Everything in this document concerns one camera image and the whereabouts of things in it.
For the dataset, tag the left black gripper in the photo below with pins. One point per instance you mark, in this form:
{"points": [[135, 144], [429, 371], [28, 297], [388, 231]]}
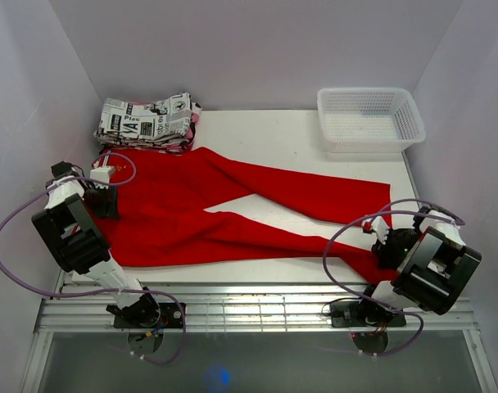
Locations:
{"points": [[108, 210]]}

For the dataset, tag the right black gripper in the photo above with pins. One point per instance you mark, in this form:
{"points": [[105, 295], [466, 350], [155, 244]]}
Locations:
{"points": [[383, 253]]}

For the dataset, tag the red trousers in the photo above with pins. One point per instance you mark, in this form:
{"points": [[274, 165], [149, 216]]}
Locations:
{"points": [[169, 215]]}

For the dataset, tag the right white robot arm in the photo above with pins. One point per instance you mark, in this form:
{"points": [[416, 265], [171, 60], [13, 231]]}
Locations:
{"points": [[432, 264]]}

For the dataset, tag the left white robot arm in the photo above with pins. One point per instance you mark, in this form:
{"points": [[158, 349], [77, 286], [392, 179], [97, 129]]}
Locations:
{"points": [[67, 227]]}

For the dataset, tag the newspaper print folded trousers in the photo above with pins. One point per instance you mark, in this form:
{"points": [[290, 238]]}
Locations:
{"points": [[146, 120]]}

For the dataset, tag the white plastic basket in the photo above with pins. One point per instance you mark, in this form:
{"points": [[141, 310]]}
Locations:
{"points": [[368, 120]]}

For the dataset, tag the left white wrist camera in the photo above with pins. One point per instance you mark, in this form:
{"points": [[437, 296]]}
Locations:
{"points": [[101, 176]]}

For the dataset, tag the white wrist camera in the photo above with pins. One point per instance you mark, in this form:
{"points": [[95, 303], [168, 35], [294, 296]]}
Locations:
{"points": [[101, 176], [377, 226]]}

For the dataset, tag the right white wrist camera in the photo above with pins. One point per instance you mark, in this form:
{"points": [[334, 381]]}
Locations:
{"points": [[377, 226]]}

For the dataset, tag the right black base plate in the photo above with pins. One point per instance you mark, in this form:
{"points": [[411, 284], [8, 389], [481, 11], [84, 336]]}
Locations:
{"points": [[347, 315]]}

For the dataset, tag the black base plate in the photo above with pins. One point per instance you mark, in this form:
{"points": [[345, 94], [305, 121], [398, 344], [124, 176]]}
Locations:
{"points": [[171, 318], [347, 315]]}

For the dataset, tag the aluminium frame rail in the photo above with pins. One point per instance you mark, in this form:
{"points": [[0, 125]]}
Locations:
{"points": [[270, 295]]}

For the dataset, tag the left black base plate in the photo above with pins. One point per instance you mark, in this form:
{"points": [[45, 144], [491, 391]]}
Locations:
{"points": [[171, 318]]}

